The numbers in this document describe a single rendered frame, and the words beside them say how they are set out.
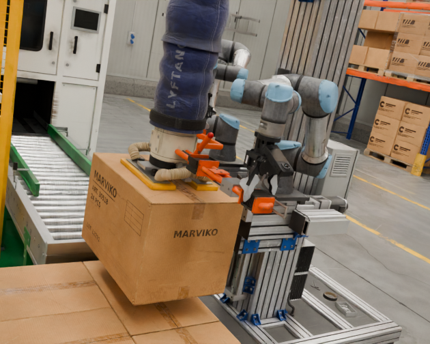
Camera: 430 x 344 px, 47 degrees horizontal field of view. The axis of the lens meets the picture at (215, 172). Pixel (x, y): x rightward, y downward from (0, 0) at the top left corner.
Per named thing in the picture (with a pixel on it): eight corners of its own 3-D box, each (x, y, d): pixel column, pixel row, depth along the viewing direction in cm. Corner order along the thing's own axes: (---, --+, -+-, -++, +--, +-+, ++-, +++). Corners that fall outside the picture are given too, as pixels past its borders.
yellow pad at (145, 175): (119, 162, 210) (121, 151, 209) (141, 163, 215) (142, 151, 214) (151, 190, 182) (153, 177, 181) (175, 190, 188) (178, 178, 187)
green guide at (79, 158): (47, 133, 446) (48, 123, 444) (59, 134, 452) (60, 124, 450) (108, 196, 319) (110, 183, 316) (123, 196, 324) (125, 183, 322)
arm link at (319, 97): (302, 158, 234) (304, 67, 191) (333, 166, 228) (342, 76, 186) (293, 177, 227) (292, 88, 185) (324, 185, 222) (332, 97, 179)
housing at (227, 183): (218, 190, 165) (221, 177, 164) (235, 190, 169) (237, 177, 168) (229, 197, 159) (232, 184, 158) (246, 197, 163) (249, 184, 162)
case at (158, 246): (80, 235, 226) (93, 151, 216) (158, 231, 249) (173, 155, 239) (133, 306, 179) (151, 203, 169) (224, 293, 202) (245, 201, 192)
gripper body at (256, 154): (261, 168, 158) (269, 131, 155) (277, 177, 151) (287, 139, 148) (241, 167, 154) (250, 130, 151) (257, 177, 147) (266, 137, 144)
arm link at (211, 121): (214, 134, 261) (235, 37, 268) (186, 128, 262) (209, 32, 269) (214, 139, 273) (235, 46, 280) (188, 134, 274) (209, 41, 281)
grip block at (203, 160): (184, 168, 182) (187, 153, 181) (207, 169, 187) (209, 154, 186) (194, 176, 175) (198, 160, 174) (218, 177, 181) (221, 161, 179)
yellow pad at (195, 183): (160, 164, 220) (162, 153, 219) (179, 164, 225) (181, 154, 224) (196, 191, 193) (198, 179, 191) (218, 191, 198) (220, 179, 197)
